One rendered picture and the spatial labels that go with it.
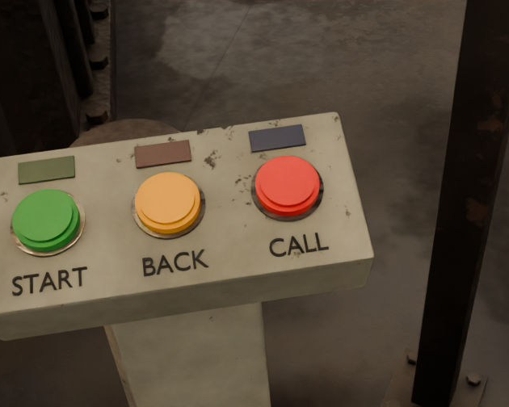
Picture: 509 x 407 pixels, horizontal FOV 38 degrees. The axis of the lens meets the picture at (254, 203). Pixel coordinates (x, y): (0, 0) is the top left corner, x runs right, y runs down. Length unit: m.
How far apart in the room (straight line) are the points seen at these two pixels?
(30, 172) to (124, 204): 0.07
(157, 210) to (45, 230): 0.07
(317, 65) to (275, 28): 0.20
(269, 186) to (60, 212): 0.13
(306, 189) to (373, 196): 0.90
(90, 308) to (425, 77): 1.30
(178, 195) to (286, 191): 0.07
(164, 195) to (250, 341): 0.13
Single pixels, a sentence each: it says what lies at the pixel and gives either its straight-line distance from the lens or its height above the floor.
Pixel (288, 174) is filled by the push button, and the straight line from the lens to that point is 0.47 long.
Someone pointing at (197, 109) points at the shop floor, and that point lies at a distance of 1.60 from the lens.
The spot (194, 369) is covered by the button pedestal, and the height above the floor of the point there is 0.48.
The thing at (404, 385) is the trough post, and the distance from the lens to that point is 1.09.
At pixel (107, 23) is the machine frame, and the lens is 1.82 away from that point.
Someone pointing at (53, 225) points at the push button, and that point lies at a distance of 0.47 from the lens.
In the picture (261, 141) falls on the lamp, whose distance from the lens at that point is 0.49.
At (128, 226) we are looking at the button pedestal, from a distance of 0.47.
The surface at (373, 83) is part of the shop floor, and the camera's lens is 1.65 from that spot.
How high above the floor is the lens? 0.91
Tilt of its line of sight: 43 degrees down
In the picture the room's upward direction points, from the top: 5 degrees counter-clockwise
